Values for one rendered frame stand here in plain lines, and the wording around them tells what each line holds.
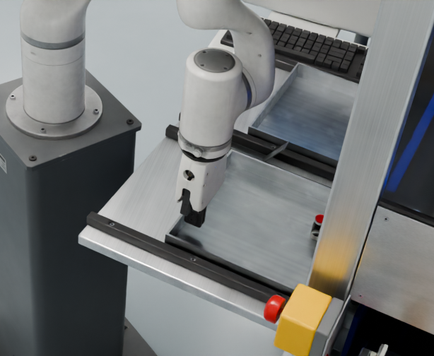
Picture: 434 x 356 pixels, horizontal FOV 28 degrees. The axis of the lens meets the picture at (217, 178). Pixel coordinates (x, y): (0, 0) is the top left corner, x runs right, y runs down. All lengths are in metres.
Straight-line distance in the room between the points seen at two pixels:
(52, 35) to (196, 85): 0.42
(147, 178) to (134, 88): 1.70
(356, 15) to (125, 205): 0.91
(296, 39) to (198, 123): 0.86
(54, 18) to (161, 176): 0.34
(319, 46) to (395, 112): 1.08
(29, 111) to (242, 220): 0.49
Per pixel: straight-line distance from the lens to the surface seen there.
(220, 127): 1.33
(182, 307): 2.57
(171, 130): 1.71
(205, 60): 1.30
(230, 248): 1.52
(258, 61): 1.35
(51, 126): 1.75
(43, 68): 1.68
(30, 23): 1.64
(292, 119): 1.81
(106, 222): 1.52
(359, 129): 1.11
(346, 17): 2.25
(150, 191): 1.60
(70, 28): 1.64
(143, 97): 3.27
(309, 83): 1.92
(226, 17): 1.25
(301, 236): 1.56
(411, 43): 1.03
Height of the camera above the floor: 1.98
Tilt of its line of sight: 42 degrees down
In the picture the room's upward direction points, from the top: 8 degrees clockwise
